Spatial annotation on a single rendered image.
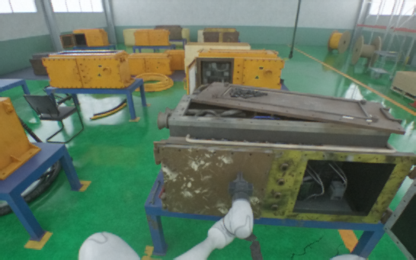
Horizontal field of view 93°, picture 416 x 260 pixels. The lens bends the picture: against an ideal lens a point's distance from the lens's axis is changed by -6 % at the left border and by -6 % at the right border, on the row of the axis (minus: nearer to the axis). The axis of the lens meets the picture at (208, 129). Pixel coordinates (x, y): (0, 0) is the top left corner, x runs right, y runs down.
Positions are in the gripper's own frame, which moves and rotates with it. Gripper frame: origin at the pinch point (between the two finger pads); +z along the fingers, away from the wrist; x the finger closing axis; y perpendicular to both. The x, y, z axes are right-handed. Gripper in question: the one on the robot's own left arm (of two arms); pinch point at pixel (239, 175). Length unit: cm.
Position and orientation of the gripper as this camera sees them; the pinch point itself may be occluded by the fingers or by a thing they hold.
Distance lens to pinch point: 127.1
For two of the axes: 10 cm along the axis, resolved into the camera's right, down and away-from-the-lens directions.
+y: 0.0, 8.7, 4.9
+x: 9.9, 0.5, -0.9
